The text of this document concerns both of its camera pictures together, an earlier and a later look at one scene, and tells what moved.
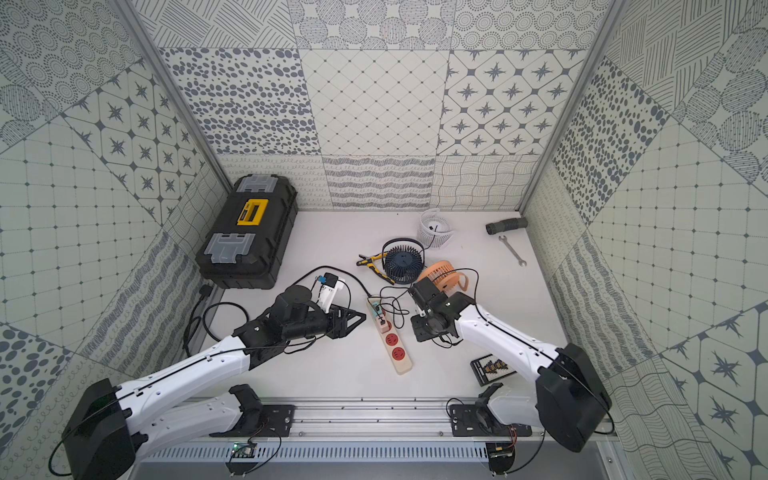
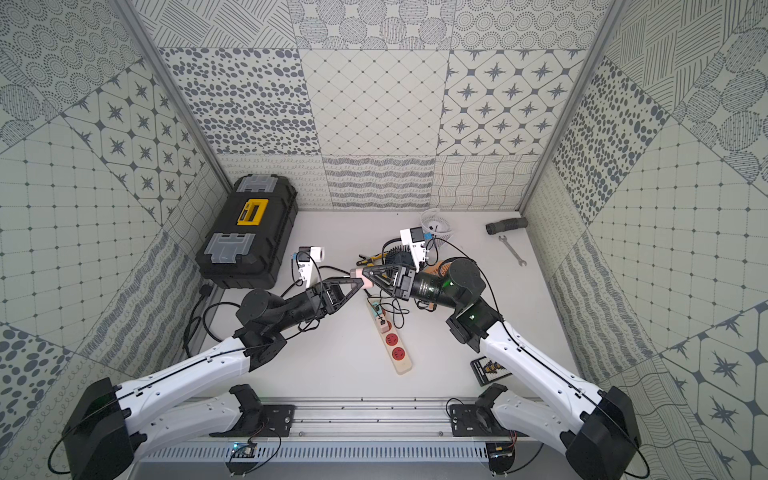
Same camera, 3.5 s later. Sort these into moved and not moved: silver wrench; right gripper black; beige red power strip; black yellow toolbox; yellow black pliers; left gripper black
Moved: right gripper black; left gripper black
Not moved: beige red power strip; silver wrench; yellow black pliers; black yellow toolbox
